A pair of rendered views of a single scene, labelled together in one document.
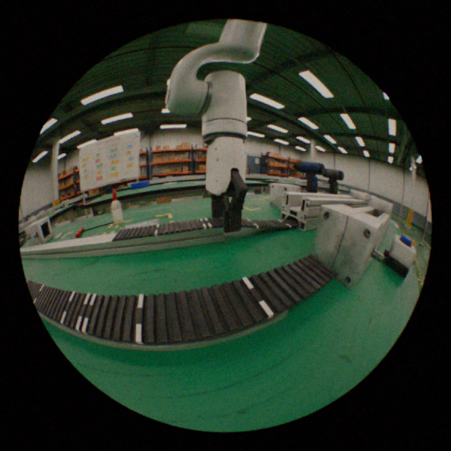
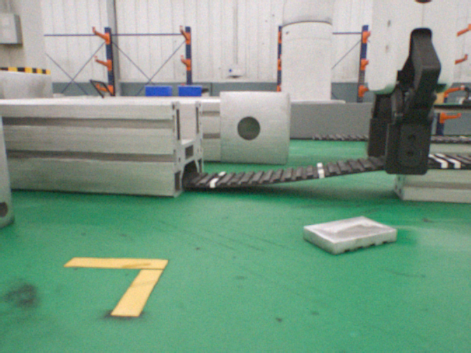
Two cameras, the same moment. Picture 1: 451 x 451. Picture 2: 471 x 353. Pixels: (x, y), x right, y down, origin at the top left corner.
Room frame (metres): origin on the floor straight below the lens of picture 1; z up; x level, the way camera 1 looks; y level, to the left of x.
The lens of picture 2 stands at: (0.63, 0.04, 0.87)
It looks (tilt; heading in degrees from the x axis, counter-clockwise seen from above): 12 degrees down; 209
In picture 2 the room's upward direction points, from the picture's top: straight up
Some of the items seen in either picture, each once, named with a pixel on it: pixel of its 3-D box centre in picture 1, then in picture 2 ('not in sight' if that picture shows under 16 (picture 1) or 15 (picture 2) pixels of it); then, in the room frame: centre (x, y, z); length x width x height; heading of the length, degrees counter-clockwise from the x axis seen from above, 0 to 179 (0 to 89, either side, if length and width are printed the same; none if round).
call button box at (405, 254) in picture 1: (399, 252); not in sight; (0.08, -0.40, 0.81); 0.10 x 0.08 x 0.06; 19
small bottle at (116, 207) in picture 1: (116, 206); not in sight; (0.36, 0.36, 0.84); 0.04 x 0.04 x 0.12
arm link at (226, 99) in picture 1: (222, 99); not in sight; (0.27, 0.01, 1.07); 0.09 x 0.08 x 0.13; 118
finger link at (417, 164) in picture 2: (217, 202); (413, 134); (0.33, 0.02, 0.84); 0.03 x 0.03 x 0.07; 19
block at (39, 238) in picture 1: (40, 232); not in sight; (0.13, 0.78, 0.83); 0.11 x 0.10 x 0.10; 21
